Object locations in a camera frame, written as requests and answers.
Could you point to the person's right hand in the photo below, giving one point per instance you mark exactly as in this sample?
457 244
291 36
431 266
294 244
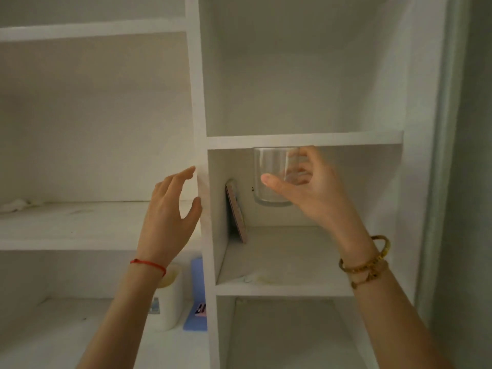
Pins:
326 199

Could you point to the person's left hand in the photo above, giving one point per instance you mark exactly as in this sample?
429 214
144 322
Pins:
165 222

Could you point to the person's right thumb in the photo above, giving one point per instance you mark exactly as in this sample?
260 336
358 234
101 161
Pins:
282 187

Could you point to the person's left thumb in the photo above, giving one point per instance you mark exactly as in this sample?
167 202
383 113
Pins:
192 213

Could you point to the clear drinking glass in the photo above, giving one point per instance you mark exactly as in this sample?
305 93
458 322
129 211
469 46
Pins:
273 176

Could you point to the person's left forearm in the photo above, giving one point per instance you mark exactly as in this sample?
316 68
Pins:
123 318

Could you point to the person's right forearm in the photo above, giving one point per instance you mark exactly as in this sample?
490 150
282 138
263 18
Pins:
388 315

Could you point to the blue box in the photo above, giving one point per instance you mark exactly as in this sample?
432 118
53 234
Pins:
196 299

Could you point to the white plastic container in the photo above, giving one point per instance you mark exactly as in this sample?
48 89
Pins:
169 299

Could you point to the white shelf unit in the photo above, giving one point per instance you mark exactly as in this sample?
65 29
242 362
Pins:
299 92

